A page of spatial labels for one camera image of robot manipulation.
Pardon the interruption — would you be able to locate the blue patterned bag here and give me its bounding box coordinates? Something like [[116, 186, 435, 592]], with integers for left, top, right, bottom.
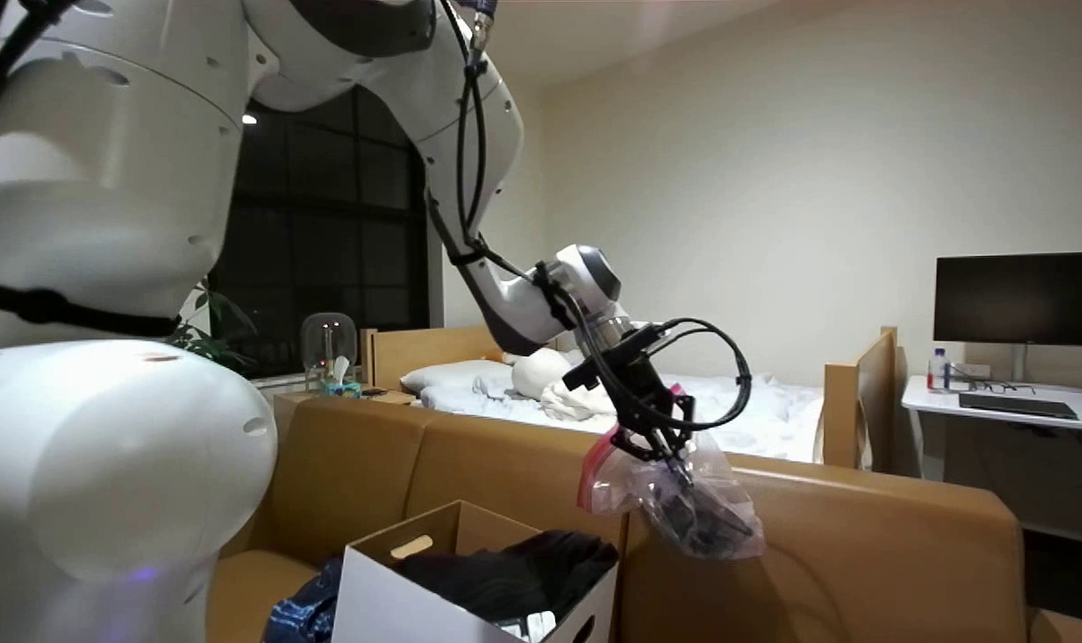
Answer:
[[260, 559, 342, 643]]

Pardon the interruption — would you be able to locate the clear plastic bag with cables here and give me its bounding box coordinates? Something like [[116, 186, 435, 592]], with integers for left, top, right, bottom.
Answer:
[[579, 428, 764, 559]]

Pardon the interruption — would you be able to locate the bed with white sheets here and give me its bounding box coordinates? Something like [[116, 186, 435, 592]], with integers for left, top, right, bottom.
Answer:
[[360, 326, 903, 472]]

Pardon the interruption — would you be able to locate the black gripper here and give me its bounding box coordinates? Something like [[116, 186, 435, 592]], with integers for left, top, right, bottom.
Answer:
[[563, 326, 697, 460]]

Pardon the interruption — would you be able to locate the black cloth in box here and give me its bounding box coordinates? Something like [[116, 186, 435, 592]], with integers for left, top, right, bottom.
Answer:
[[395, 527, 619, 621]]

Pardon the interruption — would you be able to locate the black keyboard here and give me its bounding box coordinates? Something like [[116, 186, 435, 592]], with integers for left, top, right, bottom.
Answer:
[[958, 394, 1077, 416]]

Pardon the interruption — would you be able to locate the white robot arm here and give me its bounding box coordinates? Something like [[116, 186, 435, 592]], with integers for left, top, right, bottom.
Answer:
[[0, 0, 636, 643]]

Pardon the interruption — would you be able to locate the white round pillow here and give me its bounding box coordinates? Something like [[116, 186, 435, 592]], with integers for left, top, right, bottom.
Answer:
[[509, 347, 569, 400]]

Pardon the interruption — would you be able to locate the glass dome ornament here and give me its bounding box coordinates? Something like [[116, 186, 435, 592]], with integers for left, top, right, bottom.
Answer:
[[298, 310, 360, 395]]

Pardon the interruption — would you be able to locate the white desk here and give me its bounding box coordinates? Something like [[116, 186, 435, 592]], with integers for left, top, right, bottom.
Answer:
[[901, 376, 1082, 539]]

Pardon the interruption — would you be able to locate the computer monitor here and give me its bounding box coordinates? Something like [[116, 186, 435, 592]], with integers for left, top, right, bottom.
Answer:
[[932, 254, 1082, 347]]

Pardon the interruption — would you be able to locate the white cardboard box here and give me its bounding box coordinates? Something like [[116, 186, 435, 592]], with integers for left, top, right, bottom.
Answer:
[[332, 501, 619, 643]]

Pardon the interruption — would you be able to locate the tan leather sofa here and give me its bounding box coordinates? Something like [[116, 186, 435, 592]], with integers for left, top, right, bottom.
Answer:
[[207, 400, 1082, 643]]

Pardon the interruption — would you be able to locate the plastic water bottle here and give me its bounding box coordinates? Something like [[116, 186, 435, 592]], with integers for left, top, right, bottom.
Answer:
[[928, 347, 952, 394]]

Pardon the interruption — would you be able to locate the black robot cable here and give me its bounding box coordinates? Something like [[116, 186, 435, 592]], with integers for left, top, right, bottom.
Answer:
[[420, 0, 755, 436]]

